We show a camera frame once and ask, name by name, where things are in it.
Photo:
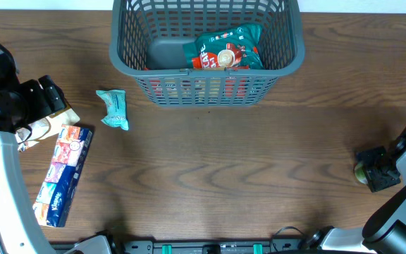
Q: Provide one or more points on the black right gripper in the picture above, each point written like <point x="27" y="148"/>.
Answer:
<point x="371" y="169"/>

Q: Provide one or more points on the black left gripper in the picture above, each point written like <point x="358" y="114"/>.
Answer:
<point x="53" y="94"/>

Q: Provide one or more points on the green lidded spice jar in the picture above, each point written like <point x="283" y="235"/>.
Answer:
<point x="359" y="173"/>

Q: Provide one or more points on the beige brown snack pouch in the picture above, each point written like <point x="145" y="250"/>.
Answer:
<point x="45" y="128"/>

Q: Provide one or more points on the teal wet wipes pack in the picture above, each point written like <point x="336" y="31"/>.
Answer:
<point x="116" y="108"/>

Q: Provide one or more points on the blue Kleenex tissue multipack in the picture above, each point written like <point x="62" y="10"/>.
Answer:
<point x="53" y="202"/>

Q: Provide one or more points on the orange San Remo spaghetti pack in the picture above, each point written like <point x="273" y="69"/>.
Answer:
<point x="203" y="91"/>

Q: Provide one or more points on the grey plastic mesh basket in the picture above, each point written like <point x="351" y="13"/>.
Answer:
<point x="147" y="37"/>

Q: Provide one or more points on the green Nescafe coffee bag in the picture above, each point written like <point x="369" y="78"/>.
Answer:
<point x="232" y="48"/>

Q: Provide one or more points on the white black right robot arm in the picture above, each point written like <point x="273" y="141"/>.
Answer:
<point x="385" y="231"/>

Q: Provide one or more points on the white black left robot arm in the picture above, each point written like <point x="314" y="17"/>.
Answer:
<point x="20" y="105"/>

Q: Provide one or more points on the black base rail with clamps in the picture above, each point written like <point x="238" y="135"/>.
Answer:
<point x="103" y="242"/>

